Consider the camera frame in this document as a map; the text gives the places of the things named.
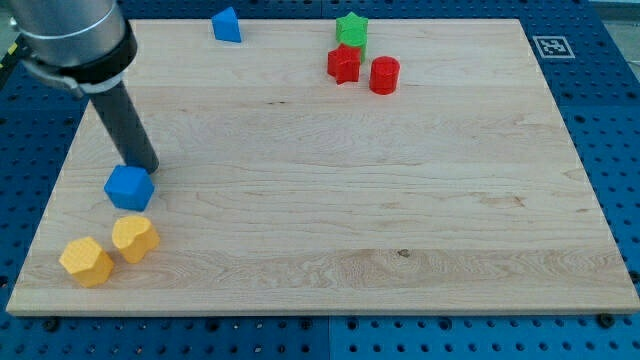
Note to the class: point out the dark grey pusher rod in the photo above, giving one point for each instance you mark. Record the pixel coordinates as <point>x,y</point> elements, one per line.
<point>122,122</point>

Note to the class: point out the wooden board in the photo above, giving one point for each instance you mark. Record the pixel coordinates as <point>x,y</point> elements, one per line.
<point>281,192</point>

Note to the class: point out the white fiducial marker tag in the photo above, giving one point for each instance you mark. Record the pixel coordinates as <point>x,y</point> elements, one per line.
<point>553,47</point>

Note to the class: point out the red star block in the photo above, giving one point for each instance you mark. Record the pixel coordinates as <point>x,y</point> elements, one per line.
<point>343,63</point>

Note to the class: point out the green star block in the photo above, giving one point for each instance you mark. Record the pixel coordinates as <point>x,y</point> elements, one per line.
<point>352,30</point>

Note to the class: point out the blue triangle block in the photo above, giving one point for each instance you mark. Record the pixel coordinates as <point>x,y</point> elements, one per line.
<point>225,26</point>

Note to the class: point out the red cylinder block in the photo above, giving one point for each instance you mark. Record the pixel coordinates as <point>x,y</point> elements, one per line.
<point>384,75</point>

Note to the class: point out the yellow heart block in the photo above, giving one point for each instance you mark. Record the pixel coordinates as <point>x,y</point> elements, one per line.
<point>134,236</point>

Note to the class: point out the blue cube block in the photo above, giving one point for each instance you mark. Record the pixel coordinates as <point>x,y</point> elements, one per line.
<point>129,188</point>

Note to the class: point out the yellow hexagon block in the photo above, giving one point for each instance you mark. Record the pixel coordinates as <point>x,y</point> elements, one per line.
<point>87,262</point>

